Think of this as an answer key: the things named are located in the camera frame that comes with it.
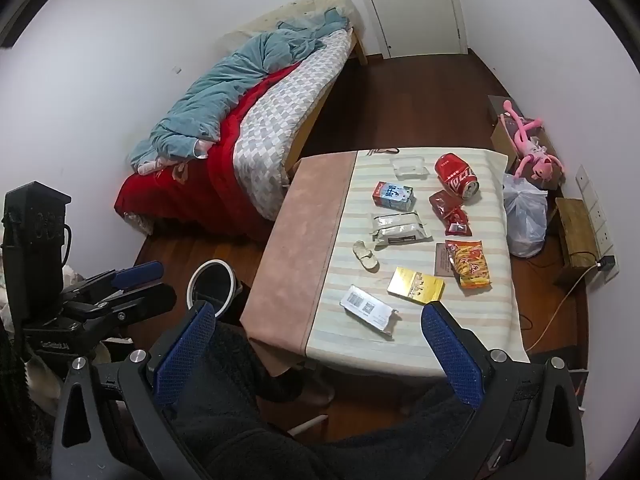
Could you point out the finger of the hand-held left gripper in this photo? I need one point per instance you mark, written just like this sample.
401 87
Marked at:
140 274
150 300

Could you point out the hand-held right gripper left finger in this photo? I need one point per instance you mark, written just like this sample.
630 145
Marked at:
185 345

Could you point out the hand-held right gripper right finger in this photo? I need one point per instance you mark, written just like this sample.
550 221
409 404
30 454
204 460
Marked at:
450 355

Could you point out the gold box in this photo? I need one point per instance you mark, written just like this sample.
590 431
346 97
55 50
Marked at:
415 285

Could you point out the orange snack bag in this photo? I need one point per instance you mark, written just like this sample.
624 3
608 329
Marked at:
470 265

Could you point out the white barcode packet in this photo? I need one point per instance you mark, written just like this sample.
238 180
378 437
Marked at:
367 307

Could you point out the small beige slipper toy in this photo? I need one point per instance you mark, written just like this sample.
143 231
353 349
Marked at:
365 257

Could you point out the silver wet wipe pack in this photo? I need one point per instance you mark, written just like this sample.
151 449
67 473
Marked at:
400 229

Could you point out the blue red milk carton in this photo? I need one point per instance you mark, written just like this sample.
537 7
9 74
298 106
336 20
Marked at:
392 196

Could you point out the striped tablecloth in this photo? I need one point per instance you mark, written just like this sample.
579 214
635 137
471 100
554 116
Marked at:
480 320

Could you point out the brown card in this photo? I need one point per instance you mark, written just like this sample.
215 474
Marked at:
442 260

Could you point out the person's dark trousers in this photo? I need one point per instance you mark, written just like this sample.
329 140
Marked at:
240 440

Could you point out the red quilt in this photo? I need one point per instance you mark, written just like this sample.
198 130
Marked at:
210 180

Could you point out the small red sauce packet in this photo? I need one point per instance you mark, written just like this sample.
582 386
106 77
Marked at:
459 227

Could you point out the pink table cloth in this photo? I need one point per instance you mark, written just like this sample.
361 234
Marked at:
300 240

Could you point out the white plastic bag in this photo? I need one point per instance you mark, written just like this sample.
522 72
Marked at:
525 215

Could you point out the dented red soda can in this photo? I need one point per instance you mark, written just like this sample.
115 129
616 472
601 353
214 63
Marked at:
452 175

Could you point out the black charger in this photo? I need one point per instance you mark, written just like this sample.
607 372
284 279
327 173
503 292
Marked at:
606 262

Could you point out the clear plastic container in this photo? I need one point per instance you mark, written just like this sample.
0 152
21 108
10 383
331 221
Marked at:
410 167

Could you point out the grey checkered bed sheet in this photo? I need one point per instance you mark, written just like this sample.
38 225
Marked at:
280 130

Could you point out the cardboard box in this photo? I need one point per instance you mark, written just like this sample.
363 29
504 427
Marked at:
500 135

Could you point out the beige pillow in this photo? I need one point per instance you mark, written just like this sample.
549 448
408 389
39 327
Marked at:
310 2

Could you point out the white door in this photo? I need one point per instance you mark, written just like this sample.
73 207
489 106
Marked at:
415 5

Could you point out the white wall outlet strip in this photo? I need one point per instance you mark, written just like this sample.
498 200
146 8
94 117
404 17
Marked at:
595 210

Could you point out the wooden bed frame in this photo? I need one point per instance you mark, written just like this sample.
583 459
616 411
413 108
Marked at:
305 135

